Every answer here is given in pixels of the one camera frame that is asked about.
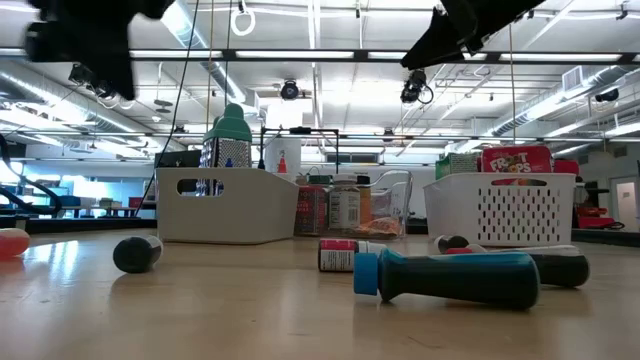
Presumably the black metal stand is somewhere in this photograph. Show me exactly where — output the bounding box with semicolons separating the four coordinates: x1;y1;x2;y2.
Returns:
258;126;342;174

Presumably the red dropper bottle white cap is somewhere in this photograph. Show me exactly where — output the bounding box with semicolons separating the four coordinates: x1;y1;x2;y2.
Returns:
318;238;387;274

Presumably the silver ventilation duct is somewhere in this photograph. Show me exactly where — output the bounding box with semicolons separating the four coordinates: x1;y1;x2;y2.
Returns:
492;64;640;139

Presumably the teal-handled metal box grater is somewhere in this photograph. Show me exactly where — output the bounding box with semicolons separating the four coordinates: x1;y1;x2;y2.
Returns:
194;103;254;197

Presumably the black overhead camera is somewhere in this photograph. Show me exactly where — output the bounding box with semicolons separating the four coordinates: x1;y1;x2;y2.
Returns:
399;68;435;106

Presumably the white perforated plastic basket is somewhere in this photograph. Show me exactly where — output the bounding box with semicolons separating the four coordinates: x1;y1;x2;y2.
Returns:
422;172;577;247

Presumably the thin vertical rod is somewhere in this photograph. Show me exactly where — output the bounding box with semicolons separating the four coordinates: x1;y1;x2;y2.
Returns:
508;24;517;146

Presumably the orange dropper bottle white cap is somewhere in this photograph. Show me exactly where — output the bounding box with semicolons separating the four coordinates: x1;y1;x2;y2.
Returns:
0;228;32;260

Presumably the teal handled tool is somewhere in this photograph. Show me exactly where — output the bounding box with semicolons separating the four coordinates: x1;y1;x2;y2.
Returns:
353;248;542;310

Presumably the black dropper bottle white cap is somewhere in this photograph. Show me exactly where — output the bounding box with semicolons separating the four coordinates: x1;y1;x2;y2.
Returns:
112;234;165;275

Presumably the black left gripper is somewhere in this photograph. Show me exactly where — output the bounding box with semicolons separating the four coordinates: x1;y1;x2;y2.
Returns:
24;0;175;101

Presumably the red toolbox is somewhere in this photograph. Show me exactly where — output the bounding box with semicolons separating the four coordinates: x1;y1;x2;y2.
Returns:
576;206;626;230

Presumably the red Froot Loops cereal box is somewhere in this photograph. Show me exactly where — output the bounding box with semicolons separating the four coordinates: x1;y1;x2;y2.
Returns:
479;144;555;187
552;158;581;176

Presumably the clear plastic bin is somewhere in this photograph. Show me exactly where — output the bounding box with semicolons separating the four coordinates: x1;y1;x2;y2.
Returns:
294;169;415;240

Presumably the orange snack bag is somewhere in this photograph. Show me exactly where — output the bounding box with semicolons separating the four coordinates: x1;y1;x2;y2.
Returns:
357;215;405;239

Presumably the white cable loop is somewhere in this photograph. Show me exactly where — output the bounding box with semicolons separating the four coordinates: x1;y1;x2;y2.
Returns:
229;5;257;38

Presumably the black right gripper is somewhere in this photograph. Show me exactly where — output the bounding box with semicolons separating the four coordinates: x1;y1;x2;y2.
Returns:
399;0;546;71

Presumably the black-lid orange spice jar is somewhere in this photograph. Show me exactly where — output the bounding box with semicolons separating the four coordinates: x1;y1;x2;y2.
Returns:
355;174;374;227

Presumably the black overhead crossbeam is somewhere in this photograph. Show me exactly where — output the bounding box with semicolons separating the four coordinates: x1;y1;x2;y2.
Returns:
0;47;640;64

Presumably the black ceiling camera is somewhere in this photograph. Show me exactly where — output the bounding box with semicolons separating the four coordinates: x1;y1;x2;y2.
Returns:
279;78;301;101

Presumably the grey plastic bin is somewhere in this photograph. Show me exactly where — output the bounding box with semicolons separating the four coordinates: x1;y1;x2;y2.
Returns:
155;167;300;245

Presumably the green small cereal box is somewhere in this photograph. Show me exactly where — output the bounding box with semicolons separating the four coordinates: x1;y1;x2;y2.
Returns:
433;152;482;181

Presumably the white-lid spice jar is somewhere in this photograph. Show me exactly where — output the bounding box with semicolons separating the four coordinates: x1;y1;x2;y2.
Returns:
327;173;362;232

